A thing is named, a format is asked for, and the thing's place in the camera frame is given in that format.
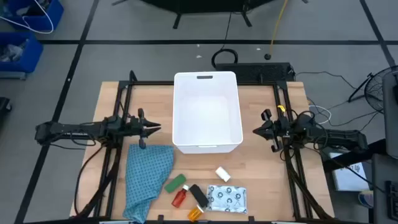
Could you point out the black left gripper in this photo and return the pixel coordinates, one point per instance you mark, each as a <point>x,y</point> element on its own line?
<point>133,126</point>

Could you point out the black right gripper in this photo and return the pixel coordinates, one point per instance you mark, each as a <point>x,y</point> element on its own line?
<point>280,129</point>

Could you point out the small white bottle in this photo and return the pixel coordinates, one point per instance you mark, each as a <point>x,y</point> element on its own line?
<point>223,174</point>

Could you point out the green rectangular block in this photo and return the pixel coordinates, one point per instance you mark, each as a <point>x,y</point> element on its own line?
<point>175,183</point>

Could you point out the red bottle with white cap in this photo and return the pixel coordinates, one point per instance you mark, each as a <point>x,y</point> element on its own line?
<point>179,197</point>

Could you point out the white patterned soft pack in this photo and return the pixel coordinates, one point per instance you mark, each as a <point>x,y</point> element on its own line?
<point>227,199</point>

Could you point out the black bandage roll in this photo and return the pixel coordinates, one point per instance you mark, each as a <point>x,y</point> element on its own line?
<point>199,195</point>

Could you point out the orange pill bottle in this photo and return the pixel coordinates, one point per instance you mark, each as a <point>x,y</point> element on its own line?
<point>195,214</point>

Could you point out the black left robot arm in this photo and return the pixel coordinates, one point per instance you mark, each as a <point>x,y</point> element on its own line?
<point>77,129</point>

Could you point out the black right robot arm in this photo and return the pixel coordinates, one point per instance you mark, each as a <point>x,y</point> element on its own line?
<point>335,135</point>

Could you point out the white perforated plastic basket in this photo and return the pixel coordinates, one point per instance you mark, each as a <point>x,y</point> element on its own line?
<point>206,118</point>

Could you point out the blue storage bin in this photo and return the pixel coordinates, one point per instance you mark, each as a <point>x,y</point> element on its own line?
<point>46,18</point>
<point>29,59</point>

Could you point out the yellow tag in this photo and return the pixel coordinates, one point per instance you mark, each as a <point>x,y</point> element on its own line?
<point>281,108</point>

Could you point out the teal patterned cloth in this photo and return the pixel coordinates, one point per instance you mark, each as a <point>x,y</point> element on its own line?
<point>146,174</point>

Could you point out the white paper sheet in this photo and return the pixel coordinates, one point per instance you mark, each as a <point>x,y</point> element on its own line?
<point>348,179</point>

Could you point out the black floor fan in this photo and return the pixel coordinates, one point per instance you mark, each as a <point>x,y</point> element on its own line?
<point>377,90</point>

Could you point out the black aluminium table frame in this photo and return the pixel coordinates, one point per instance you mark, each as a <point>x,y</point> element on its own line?
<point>149,83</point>

